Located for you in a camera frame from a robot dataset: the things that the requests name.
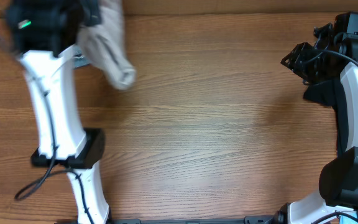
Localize beige khaki shorts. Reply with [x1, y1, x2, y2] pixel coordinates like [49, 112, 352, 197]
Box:
[77, 0, 136, 90]

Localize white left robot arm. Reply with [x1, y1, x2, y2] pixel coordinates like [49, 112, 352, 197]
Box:
[6, 0, 111, 223]

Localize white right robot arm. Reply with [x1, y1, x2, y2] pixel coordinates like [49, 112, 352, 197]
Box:
[268, 12, 358, 223]

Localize black garment pile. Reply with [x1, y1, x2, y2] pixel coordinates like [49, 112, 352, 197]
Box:
[303, 80, 358, 223]

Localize folded light blue jeans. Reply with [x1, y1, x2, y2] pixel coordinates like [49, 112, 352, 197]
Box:
[73, 45, 90, 69]

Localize light blue cloth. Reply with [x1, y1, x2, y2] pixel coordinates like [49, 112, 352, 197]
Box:
[339, 213, 358, 224]

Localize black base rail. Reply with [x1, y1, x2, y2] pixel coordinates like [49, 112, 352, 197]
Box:
[107, 215, 285, 224]

